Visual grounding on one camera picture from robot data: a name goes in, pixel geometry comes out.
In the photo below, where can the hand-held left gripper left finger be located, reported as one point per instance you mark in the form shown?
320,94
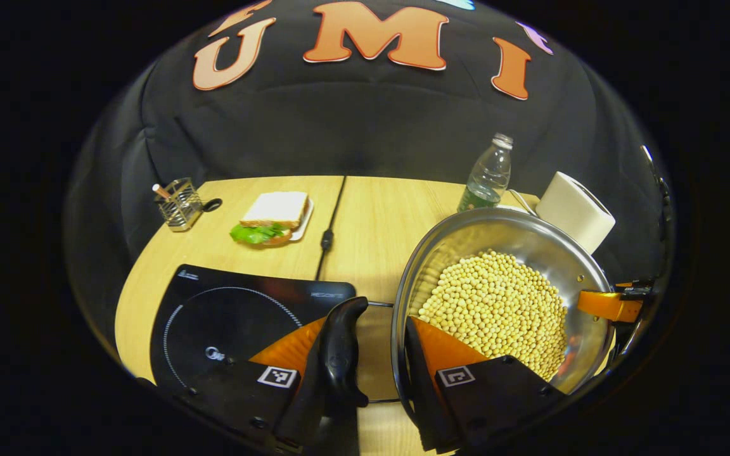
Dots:
238,396

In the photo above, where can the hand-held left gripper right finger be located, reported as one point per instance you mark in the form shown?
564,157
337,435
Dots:
428,380

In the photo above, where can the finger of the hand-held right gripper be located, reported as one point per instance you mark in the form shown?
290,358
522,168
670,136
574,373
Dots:
612,306

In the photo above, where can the black induction cooktop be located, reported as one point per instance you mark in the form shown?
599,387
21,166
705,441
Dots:
232,316

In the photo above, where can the pile of yellow soybeans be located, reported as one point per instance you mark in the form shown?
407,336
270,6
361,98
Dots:
498,304

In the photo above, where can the white toaster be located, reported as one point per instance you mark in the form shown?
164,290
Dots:
574,209

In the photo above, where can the clear plastic water bottle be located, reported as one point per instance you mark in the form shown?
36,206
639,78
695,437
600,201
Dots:
485,180

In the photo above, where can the small white plate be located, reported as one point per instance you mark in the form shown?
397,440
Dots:
305,221

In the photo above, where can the sandwich with lettuce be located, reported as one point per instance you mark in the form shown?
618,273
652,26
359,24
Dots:
273,212

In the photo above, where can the small black round object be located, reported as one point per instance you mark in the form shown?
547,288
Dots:
211,204

